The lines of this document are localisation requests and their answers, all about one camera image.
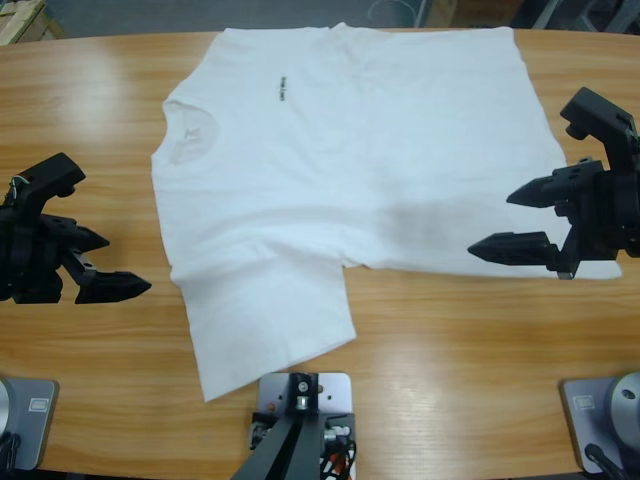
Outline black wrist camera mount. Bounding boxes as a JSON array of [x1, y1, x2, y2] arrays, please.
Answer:
[[558, 86, 640, 176], [7, 152, 87, 216]]

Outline red cable bundle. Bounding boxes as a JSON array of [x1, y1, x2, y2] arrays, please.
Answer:
[[319, 442, 359, 480]]

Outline white t-shirt with small print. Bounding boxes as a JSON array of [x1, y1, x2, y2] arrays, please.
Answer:
[[149, 22, 625, 404]]

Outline brown cardboard box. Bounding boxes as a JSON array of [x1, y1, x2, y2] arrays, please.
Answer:
[[429, 0, 516, 29]]

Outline white mounting block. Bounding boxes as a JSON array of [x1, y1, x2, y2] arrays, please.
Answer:
[[256, 370, 357, 480]]

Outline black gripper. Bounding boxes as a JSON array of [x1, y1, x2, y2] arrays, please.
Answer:
[[0, 197, 153, 305], [467, 159, 640, 280]]

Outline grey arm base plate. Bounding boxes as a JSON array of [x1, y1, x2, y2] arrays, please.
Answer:
[[558, 370, 640, 475], [0, 377, 60, 472]]

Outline white cable loop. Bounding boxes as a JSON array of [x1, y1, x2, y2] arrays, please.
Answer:
[[369, 0, 419, 24]]

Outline grey metal frame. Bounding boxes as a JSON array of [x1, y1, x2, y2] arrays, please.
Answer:
[[529, 0, 640, 35]]

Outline black base cable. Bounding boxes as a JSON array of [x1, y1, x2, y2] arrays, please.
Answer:
[[0, 432, 24, 472], [583, 442, 625, 480]]

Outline stacked cardboard boxes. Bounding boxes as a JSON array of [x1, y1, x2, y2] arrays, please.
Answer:
[[0, 0, 66, 47]]

